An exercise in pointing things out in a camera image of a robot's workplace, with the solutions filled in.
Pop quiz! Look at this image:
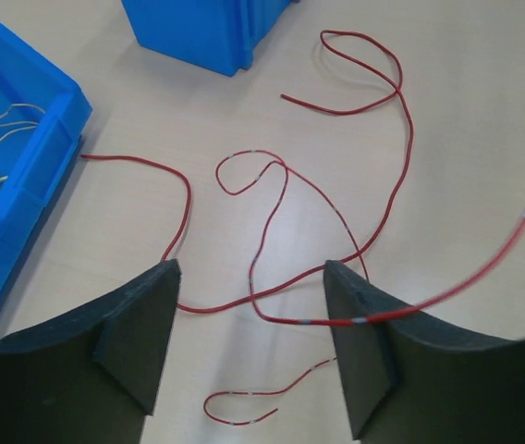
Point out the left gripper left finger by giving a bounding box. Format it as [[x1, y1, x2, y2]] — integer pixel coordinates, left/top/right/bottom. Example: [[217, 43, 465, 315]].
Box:
[[0, 260, 181, 443]]

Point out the blue single bin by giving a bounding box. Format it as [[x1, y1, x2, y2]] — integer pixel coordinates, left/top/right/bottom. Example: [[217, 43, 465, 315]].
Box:
[[122, 0, 291, 77]]

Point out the pale orange pulled wire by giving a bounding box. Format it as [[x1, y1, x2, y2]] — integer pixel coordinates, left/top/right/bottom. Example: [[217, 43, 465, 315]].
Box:
[[0, 102, 46, 167]]

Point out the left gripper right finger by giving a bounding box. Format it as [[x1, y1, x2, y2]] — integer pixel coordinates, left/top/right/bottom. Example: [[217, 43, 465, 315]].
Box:
[[323, 258, 525, 444]]

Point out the blue double bin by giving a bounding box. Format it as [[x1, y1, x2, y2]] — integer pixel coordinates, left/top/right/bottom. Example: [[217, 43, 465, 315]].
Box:
[[0, 23, 92, 306]]

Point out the red wire tangle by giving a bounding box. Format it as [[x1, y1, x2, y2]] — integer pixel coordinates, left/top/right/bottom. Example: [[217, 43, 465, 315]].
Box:
[[79, 30, 415, 315]]

